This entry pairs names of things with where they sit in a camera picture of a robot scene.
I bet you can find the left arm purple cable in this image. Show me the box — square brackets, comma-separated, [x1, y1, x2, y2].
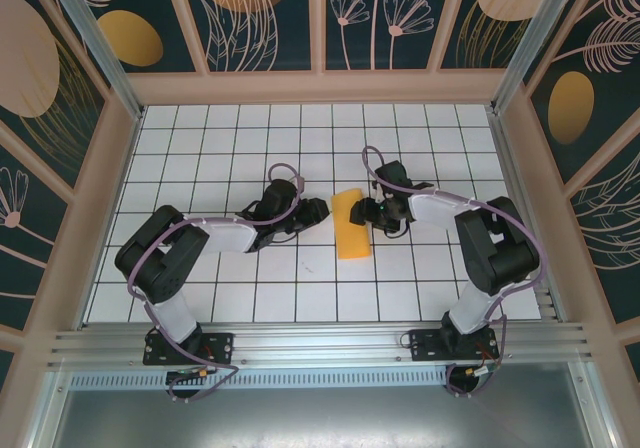
[128, 162, 307, 403]

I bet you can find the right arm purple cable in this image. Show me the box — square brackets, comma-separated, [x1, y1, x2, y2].
[361, 145, 549, 400]

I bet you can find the aluminium corner post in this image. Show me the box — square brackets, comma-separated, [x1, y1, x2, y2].
[489, 0, 586, 115]
[42, 0, 146, 122]

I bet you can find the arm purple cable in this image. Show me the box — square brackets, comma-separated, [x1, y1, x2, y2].
[128, 162, 307, 403]
[361, 145, 549, 400]

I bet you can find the yellow paper sheet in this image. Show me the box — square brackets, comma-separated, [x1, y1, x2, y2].
[331, 186, 374, 261]

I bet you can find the aluminium side rail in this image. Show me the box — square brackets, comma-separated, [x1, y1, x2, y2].
[488, 111, 566, 323]

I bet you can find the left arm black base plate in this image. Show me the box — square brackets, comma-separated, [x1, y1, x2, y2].
[143, 331, 235, 367]

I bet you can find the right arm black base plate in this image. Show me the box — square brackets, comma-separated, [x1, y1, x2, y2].
[408, 328, 501, 364]

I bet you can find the aluminium mounting rail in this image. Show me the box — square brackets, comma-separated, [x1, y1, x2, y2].
[47, 321, 596, 369]

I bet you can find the grey metal sheet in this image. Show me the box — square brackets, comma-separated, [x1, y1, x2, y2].
[29, 367, 619, 448]

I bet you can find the slotted grey cable duct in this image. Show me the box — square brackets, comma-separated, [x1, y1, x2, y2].
[69, 365, 451, 390]

